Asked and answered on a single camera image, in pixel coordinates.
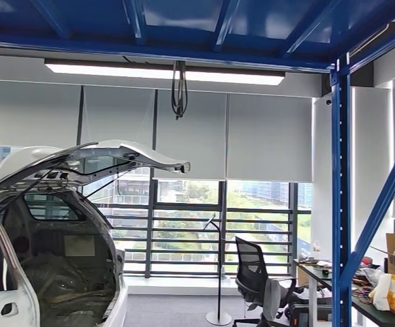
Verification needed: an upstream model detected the long ceiling light strip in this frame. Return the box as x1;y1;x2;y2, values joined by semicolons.
44;59;286;87

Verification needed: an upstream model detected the grey jacket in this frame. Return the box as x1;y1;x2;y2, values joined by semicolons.
262;277;282;322

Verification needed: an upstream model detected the dark top work desk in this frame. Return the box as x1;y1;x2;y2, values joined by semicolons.
292;259;395;327

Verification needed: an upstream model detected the black mesh office chair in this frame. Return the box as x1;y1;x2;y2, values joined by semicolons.
232;236;299;327

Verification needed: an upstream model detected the coloured wire bundle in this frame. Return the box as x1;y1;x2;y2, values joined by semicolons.
353;283;375;305

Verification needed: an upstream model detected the clear plastic bag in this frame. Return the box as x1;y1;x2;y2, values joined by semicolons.
359;267;384;287

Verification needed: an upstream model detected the black equipment case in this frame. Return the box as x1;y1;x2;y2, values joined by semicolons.
288;300;334;327

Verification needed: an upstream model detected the blue steel shelf rack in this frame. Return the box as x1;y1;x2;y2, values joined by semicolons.
0;0;395;327

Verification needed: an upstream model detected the dark window frame with railing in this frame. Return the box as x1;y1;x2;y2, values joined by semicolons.
0;85;313;279

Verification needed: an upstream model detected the black hanging cable loop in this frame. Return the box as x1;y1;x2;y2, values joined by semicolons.
171;61;189;121

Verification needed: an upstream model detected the white and yellow plastic bag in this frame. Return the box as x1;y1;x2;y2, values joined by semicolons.
368;272;395;324

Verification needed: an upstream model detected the white car body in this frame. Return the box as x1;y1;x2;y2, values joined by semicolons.
0;140;191;327

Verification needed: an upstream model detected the black floor stand round base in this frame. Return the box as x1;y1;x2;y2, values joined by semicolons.
203;213;233;327

